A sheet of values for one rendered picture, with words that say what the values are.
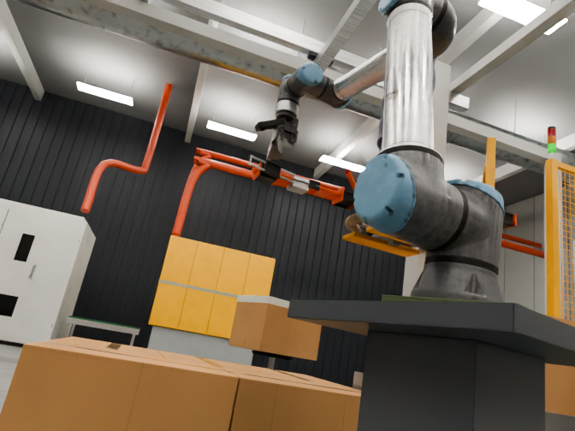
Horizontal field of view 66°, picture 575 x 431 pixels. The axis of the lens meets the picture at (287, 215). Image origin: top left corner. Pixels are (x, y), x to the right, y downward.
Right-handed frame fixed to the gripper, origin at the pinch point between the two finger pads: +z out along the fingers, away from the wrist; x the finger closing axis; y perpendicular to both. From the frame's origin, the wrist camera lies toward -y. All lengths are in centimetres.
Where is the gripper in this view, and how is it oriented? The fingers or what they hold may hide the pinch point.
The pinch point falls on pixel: (272, 160)
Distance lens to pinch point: 170.5
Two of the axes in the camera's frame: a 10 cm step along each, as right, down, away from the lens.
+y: 9.1, 2.6, 3.2
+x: -3.8, 2.2, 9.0
